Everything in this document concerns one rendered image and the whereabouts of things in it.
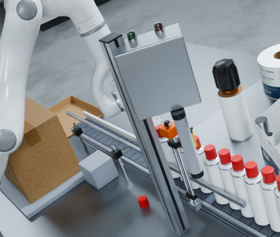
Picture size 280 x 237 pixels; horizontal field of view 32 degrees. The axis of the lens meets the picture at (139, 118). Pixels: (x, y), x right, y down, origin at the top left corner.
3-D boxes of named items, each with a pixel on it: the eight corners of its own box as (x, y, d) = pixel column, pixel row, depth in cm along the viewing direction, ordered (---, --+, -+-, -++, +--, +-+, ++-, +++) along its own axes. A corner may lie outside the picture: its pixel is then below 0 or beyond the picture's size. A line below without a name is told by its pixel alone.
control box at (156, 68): (202, 103, 122) (182, 35, 113) (138, 122, 124) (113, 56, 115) (196, 85, 131) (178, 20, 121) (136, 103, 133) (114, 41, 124)
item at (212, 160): (236, 198, 149) (221, 145, 139) (224, 208, 147) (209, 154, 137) (224, 192, 153) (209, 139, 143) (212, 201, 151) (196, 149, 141)
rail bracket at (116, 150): (141, 171, 184) (127, 137, 176) (126, 183, 181) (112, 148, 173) (136, 169, 187) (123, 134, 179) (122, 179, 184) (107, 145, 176)
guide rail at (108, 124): (267, 204, 140) (266, 199, 139) (264, 206, 140) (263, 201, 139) (85, 114, 224) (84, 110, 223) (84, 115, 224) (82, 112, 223)
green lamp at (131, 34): (138, 39, 119) (135, 31, 118) (128, 43, 119) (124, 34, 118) (137, 35, 121) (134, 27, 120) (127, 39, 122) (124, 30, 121)
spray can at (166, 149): (187, 173, 166) (170, 125, 156) (174, 181, 165) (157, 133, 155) (178, 167, 171) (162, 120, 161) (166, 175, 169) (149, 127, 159)
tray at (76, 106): (103, 114, 232) (100, 108, 230) (58, 144, 222) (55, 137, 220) (74, 101, 256) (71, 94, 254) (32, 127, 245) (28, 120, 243)
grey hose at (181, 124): (206, 173, 132) (187, 109, 122) (197, 180, 130) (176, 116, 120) (197, 168, 135) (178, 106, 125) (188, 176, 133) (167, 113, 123)
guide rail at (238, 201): (246, 205, 135) (245, 201, 134) (244, 208, 134) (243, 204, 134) (68, 113, 219) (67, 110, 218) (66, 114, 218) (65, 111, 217)
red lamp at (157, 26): (165, 31, 118) (163, 22, 117) (155, 34, 119) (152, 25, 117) (164, 27, 120) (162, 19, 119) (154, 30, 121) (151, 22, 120)
